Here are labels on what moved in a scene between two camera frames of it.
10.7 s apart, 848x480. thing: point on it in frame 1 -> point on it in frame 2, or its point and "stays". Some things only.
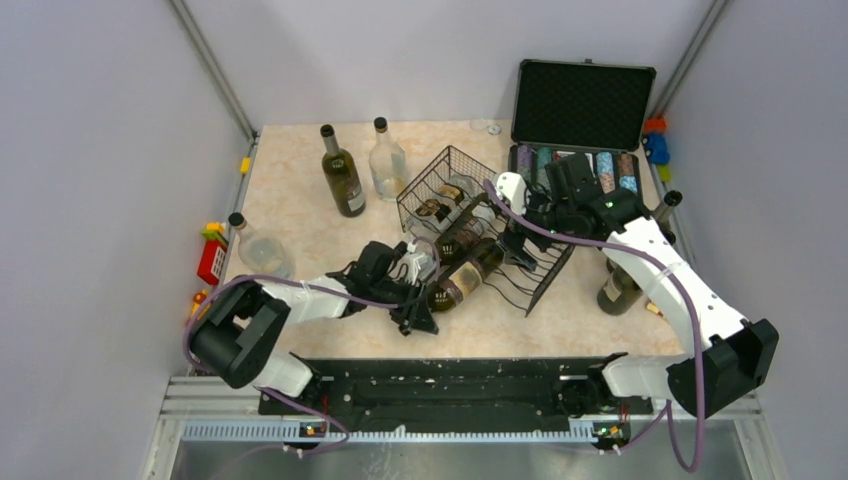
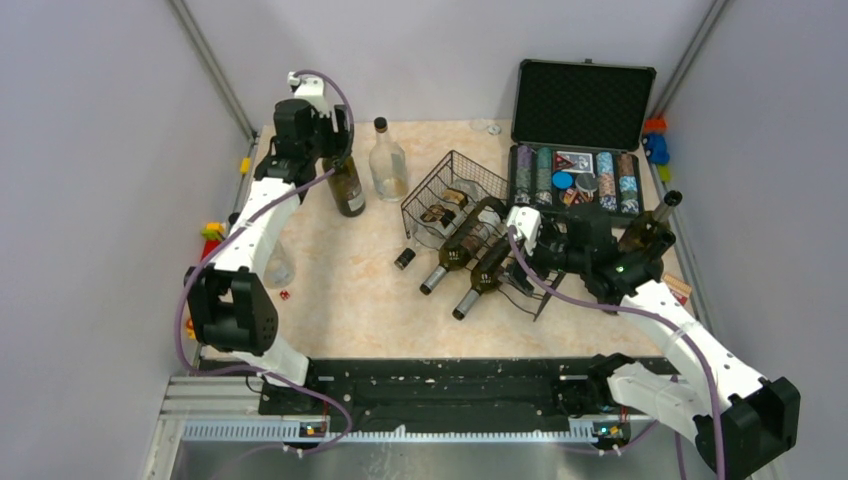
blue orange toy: (655, 147) stays
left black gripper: (416, 315) -> (337, 140)
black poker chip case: (577, 106) stays
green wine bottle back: (343, 177) stays
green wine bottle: (461, 281) -> (487, 275)
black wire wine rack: (447, 203) stays
